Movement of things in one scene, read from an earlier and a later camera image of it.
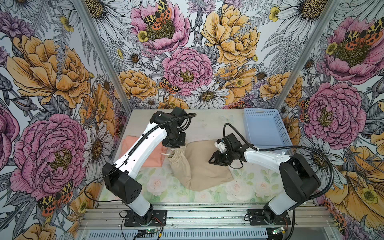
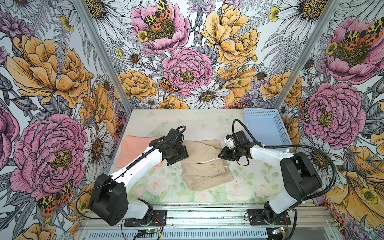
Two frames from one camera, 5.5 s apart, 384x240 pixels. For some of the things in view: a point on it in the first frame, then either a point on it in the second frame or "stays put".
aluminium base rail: x=208 y=221 stays put
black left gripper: x=180 y=143 to x=183 y=155
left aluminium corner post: x=86 y=15 stays put
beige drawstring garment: x=192 y=162 stays put
